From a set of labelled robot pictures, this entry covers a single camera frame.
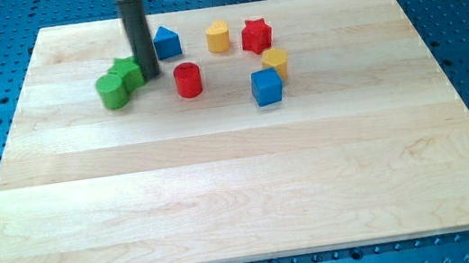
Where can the green star block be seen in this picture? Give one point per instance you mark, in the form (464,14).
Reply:
(129,72)

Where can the green cylinder block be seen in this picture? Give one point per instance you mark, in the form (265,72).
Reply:
(111,91)

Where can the red star block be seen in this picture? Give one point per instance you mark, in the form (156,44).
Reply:
(256,36)

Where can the wooden board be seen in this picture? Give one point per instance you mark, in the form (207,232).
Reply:
(370,143)

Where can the blue cube block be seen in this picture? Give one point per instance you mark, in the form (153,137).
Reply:
(267,87)

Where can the red cylinder block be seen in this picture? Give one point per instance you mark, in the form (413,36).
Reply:
(188,80)

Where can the yellow hexagon block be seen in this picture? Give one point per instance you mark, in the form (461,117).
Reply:
(277,59)

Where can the yellow heart block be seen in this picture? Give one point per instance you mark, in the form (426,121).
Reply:
(218,39)

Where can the blue triangle block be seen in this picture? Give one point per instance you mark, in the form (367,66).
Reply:
(166,43)

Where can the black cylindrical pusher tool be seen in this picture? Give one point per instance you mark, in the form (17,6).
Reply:
(133,17)

